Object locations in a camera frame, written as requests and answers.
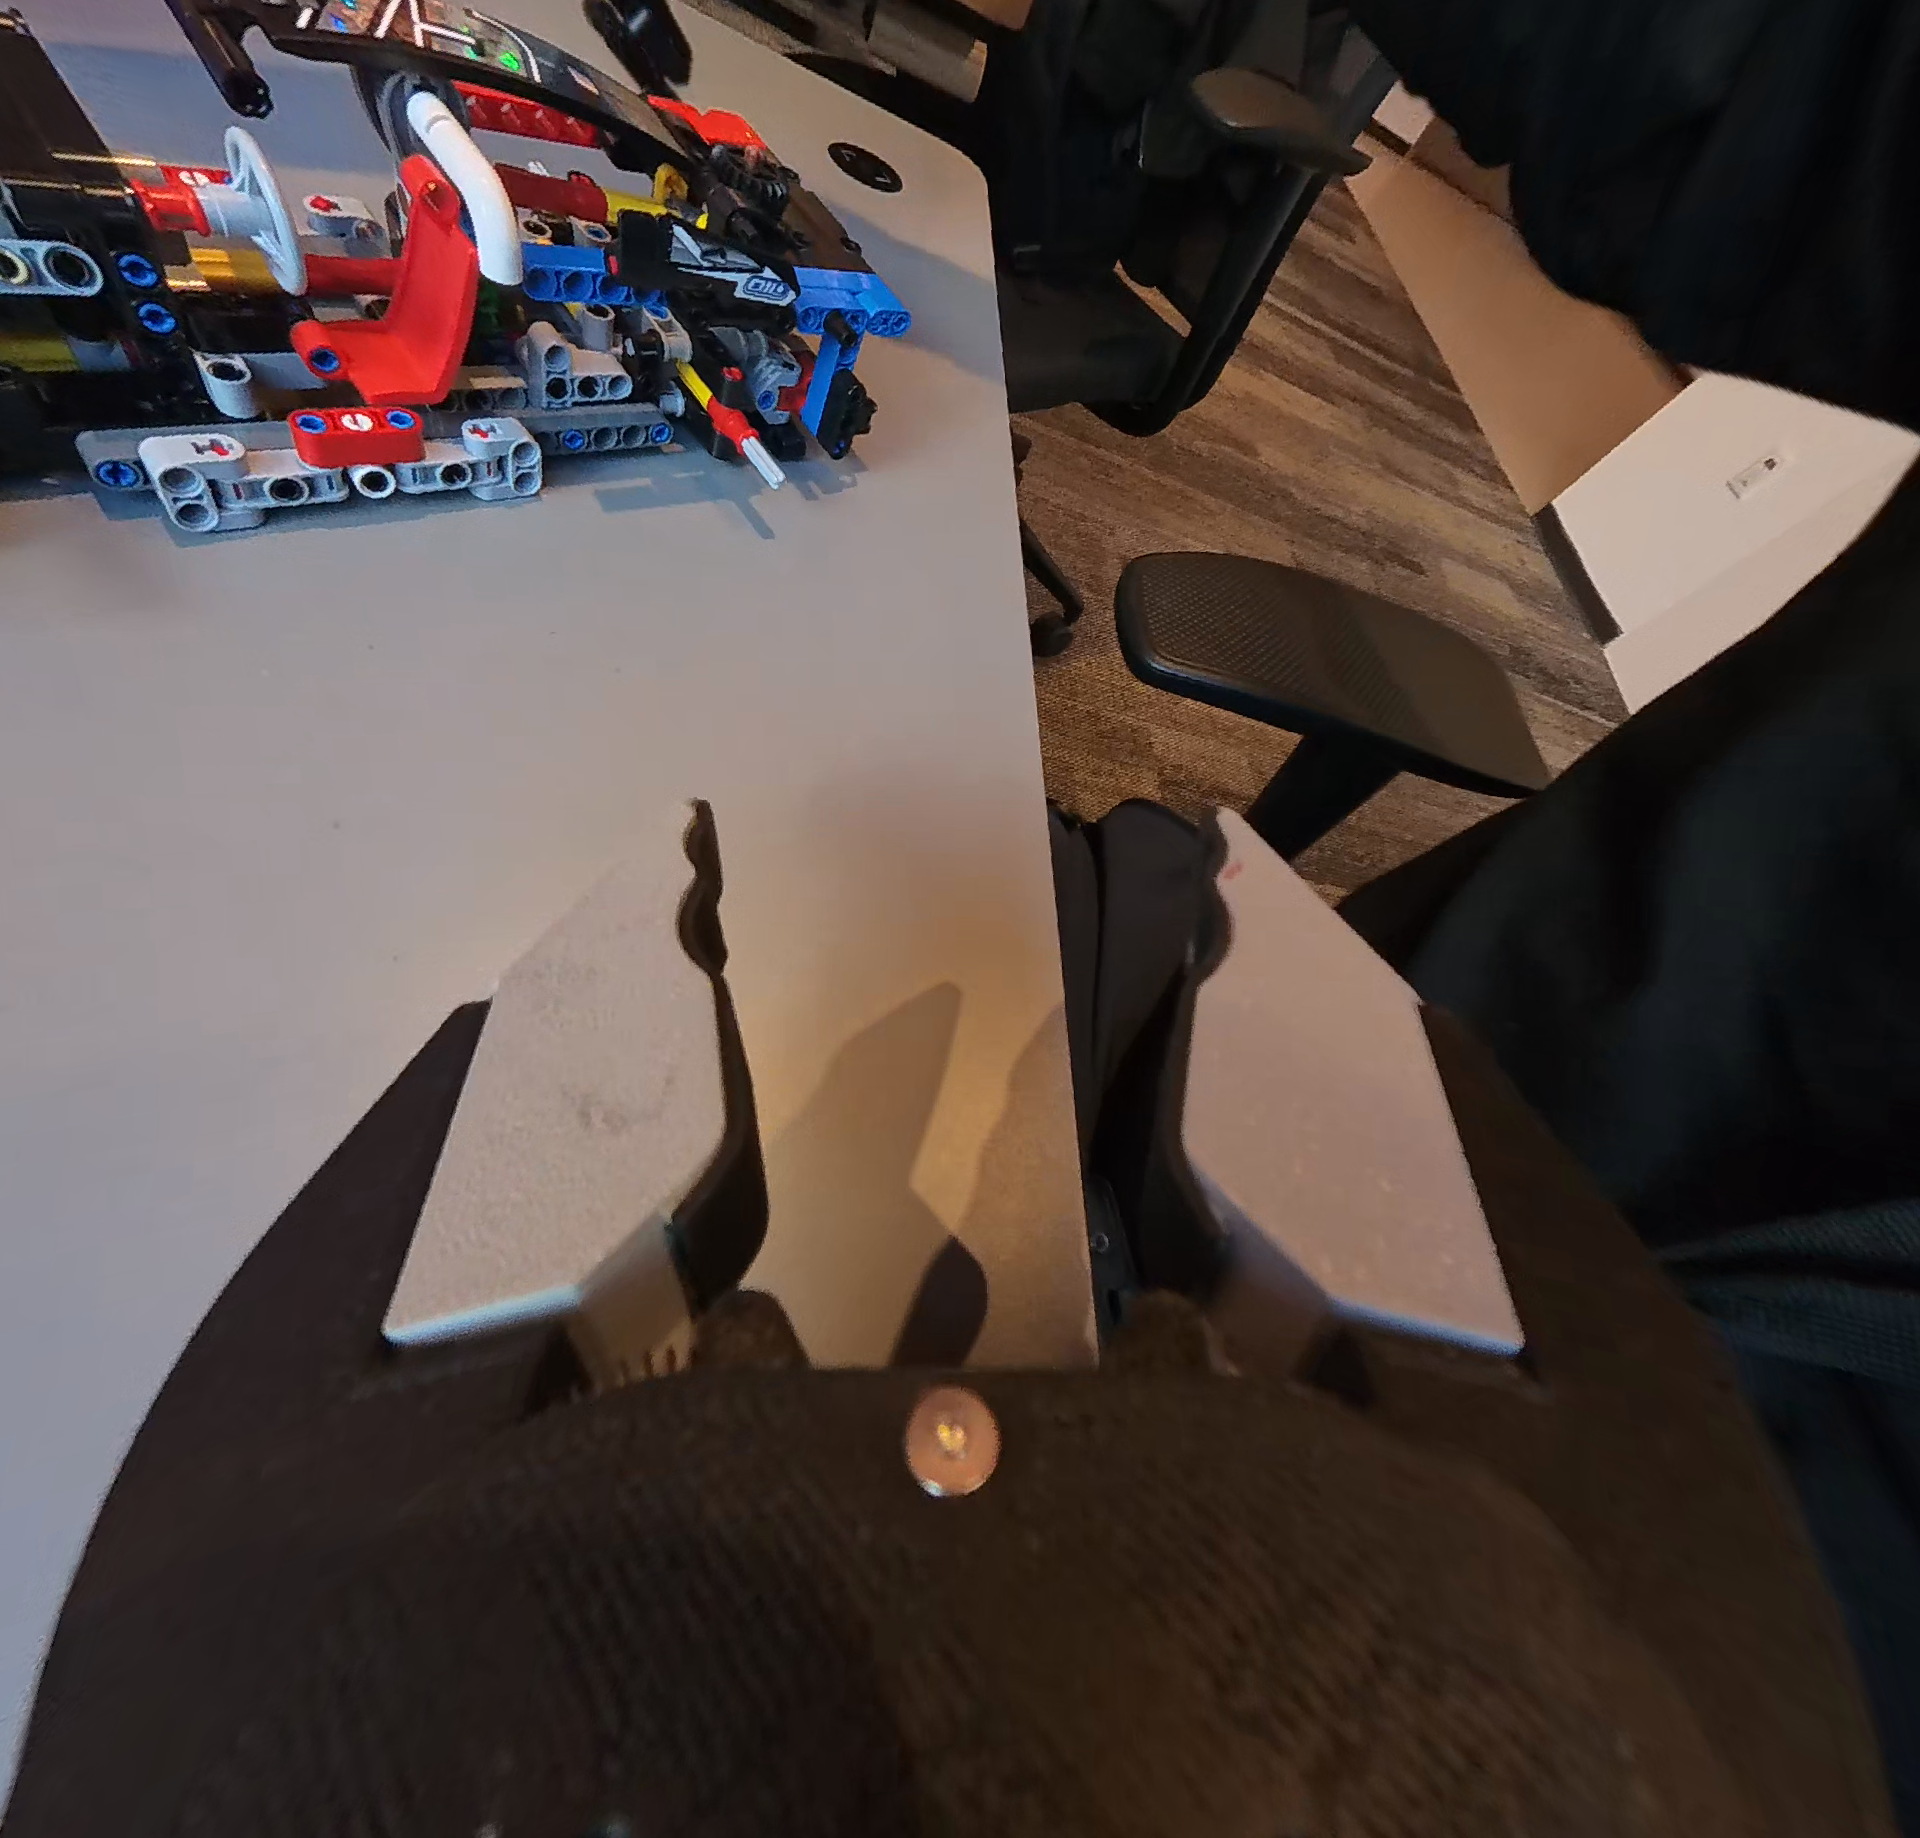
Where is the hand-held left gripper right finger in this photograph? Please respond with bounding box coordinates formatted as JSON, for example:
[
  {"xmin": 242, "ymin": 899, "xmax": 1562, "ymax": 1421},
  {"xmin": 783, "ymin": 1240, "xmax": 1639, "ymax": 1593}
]
[{"xmin": 1175, "ymin": 807, "xmax": 1528, "ymax": 1385}]

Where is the person's right forearm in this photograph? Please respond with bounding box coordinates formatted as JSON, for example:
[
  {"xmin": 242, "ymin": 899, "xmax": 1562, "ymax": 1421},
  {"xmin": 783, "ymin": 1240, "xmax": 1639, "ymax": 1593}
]
[{"xmin": 1322, "ymin": 0, "xmax": 1920, "ymax": 430}]

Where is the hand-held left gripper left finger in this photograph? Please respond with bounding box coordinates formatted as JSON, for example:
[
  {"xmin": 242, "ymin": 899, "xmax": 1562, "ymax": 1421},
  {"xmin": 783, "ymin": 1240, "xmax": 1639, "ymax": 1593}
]
[{"xmin": 383, "ymin": 802, "xmax": 766, "ymax": 1405}]

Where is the black office chair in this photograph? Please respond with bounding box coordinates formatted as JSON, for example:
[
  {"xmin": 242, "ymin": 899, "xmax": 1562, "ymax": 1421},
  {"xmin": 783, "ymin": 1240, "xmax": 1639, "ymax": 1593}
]
[
  {"xmin": 997, "ymin": 53, "xmax": 1375, "ymax": 655},
  {"xmin": 1115, "ymin": 555, "xmax": 1555, "ymax": 862}
]

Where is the toy brick car assembly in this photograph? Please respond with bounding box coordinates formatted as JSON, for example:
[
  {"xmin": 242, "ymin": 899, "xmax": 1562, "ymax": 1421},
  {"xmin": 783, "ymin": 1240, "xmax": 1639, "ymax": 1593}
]
[{"xmin": 138, "ymin": 0, "xmax": 918, "ymax": 498}]

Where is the white cabinet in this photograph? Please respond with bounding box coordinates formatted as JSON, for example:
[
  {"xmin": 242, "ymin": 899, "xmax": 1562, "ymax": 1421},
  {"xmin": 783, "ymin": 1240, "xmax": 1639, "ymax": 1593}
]
[{"xmin": 1347, "ymin": 117, "xmax": 1920, "ymax": 715}]

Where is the toy brick car front chassis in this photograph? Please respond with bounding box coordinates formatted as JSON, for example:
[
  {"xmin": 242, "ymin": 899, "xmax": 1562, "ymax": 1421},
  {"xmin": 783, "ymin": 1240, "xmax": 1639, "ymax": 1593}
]
[{"xmin": 0, "ymin": 11, "xmax": 543, "ymax": 540}]

